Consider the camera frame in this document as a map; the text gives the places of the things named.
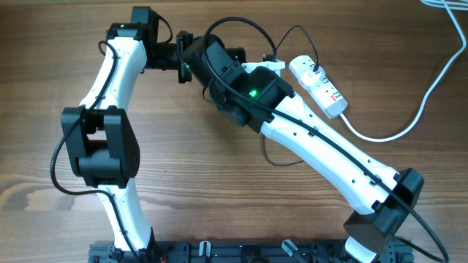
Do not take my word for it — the black charging cable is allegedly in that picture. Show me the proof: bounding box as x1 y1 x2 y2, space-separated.
261 25 321 167

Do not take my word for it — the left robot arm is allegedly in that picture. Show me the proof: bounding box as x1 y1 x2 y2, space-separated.
50 7 194 262

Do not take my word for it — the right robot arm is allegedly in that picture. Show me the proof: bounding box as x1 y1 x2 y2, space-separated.
179 35 424 262

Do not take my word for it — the white charger adapter plug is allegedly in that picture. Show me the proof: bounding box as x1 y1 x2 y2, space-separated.
299 67 325 88

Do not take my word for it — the white power strip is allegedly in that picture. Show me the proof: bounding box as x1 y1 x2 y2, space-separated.
289 55 348 119

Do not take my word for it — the white power strip cord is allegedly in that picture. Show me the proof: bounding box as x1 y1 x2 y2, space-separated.
339 7 467 143

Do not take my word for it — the white cables top corner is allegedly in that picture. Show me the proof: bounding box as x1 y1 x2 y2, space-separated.
419 0 468 12

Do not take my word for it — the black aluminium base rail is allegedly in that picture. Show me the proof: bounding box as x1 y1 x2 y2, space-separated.
88 240 415 263

